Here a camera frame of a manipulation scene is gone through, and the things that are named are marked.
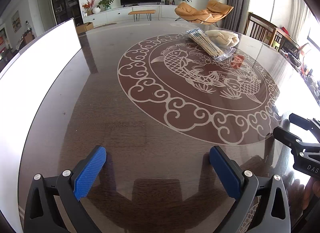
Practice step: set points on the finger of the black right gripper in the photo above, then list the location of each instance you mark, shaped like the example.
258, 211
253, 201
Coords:
306, 124
288, 139

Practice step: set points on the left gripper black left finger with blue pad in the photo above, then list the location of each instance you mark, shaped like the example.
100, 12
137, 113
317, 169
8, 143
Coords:
41, 211

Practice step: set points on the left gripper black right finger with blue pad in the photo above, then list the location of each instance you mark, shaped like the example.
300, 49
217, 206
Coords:
272, 213

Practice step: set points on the bag of wooden chopsticks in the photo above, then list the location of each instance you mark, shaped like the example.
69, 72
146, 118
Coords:
201, 39

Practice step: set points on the person's right hand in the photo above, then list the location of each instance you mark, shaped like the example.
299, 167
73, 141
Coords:
300, 195

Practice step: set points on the red snack wrapper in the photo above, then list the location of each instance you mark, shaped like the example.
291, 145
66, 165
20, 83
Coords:
237, 61

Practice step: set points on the wooden dining chair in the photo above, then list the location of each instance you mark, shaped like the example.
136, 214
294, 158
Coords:
260, 29

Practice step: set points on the white cardboard box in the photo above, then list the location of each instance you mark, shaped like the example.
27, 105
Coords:
25, 82

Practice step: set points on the orange rocking lounge chair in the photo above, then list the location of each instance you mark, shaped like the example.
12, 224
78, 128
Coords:
214, 12

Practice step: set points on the grey curtain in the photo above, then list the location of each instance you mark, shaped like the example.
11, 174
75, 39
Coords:
237, 18

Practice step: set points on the brown cardboard box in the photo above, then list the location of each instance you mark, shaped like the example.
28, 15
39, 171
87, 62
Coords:
84, 27

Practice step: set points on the wooden bench black legs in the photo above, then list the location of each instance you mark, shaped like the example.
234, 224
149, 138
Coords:
136, 14

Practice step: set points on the red flower vase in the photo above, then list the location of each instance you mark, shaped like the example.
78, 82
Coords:
88, 6

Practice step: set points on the green potted plant left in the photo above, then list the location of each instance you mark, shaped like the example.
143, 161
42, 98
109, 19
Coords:
106, 4

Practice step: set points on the framed wall painting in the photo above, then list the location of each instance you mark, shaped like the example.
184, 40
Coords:
16, 22

